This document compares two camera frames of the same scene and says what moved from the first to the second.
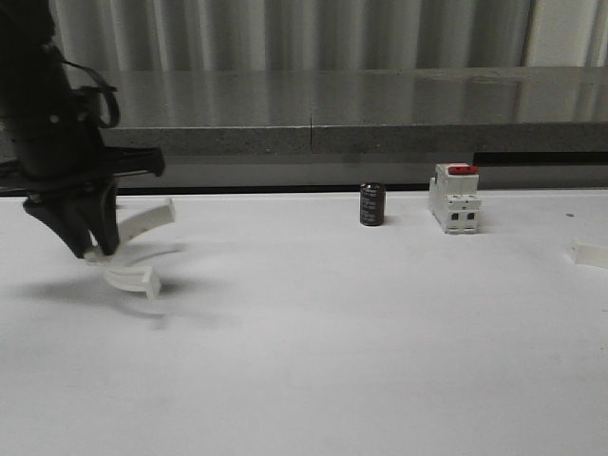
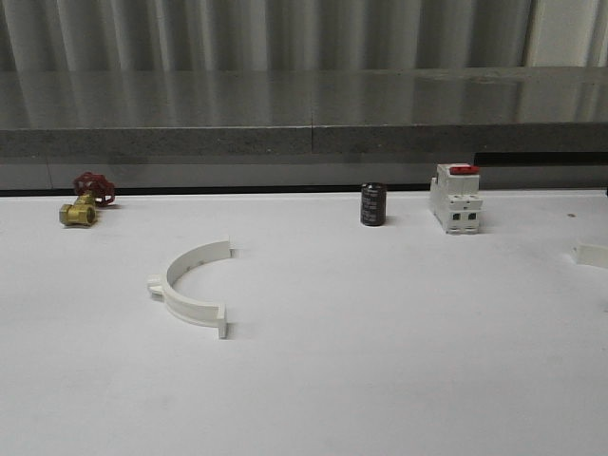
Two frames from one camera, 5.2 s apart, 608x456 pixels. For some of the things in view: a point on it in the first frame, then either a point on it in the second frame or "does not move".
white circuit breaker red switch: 453,198 does not move
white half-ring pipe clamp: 139,279 to 205,314
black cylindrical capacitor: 372,204 does not move
